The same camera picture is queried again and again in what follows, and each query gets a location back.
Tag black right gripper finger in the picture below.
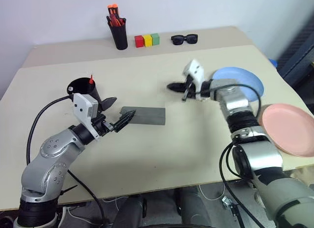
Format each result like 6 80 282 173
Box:
166 82 189 93
182 83 192 102

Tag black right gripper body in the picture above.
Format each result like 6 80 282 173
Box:
184 75 200 99

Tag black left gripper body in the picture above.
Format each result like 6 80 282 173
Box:
92 114 116 138

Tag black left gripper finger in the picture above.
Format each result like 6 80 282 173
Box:
101 96 118 112
113 110 136 134

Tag grey glasses case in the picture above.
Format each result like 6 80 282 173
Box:
120 106 166 126

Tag empty black plastic cup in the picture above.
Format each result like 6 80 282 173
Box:
66 77 102 105

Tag black sunglasses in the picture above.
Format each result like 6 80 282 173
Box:
170 34 199 46

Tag light blue plate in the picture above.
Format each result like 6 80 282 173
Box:
211 66 265 102

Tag black pen holder cup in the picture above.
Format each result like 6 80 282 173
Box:
106 16 129 51

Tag red pens bundle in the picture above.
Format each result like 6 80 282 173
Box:
109 14 123 27

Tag dark grey rounded shape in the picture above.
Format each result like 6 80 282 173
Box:
174 186 212 228
114 195 148 228

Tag pink plate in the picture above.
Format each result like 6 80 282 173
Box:
261 103 314 158

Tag black woven panel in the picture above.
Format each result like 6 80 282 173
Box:
278 15 314 89

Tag metal clamp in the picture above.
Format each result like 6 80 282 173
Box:
221 196 236 211

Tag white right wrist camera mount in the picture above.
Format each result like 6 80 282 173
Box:
182 59 205 101

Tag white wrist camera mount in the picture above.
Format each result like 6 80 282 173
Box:
72 92 102 143
182 59 205 101

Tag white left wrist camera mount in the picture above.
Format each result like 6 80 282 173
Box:
72 92 102 143

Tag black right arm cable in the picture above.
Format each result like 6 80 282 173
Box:
188 83 267 228

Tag white floor cable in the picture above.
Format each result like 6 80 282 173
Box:
198 183 225 201

